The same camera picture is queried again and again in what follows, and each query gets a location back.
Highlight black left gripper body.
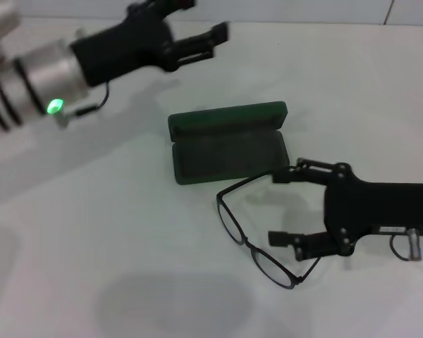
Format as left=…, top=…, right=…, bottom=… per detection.
left=70, top=1, right=180, bottom=88

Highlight green glasses case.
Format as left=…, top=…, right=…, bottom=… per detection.
left=167, top=101, right=290, bottom=186

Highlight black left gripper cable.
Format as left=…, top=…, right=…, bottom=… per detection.
left=56, top=81, right=111, bottom=130

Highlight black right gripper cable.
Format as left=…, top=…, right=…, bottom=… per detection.
left=388, top=227, right=423, bottom=264

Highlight black glasses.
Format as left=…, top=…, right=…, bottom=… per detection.
left=216, top=168, right=322, bottom=291

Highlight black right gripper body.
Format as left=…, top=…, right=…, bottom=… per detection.
left=322, top=163, right=423, bottom=261

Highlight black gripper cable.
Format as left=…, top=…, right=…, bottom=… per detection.
left=388, top=227, right=423, bottom=264
left=56, top=81, right=111, bottom=130

